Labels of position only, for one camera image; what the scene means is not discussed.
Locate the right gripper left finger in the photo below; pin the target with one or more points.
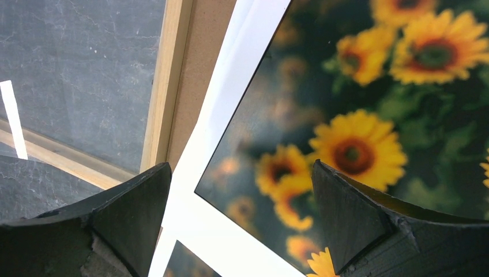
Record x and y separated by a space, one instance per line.
112 233

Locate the wooden picture frame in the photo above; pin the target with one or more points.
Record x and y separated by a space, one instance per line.
29 146

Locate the brown backing board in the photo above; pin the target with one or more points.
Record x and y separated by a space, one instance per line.
208 24

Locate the sunflower photo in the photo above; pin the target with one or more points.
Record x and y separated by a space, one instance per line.
393 94

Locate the clear acrylic sheet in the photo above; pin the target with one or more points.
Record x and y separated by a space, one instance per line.
82 71

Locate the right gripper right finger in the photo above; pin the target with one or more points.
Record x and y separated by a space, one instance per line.
370 233

